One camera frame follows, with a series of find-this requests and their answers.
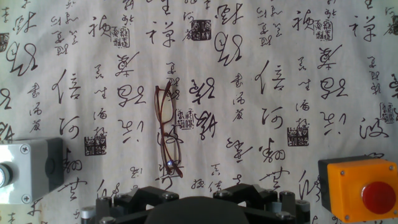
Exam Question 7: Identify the dark red framed glasses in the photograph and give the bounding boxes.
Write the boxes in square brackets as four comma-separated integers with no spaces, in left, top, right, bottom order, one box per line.
[154,80,185,179]

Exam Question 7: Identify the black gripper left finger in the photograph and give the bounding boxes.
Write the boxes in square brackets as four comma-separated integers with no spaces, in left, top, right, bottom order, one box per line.
[80,185,180,224]

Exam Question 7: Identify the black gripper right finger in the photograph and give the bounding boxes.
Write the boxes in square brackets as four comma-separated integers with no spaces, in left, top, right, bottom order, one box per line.
[213,183,312,224]

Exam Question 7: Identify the orange box red button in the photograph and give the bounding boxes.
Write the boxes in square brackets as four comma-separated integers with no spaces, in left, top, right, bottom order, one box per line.
[317,155,398,223]

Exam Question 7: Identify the grey box small red button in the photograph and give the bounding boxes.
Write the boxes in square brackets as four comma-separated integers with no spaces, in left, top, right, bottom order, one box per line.
[0,137,65,205]

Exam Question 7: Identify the beige calligraphy print cloth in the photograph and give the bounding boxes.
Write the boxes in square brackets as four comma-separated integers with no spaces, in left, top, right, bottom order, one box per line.
[0,0,398,224]

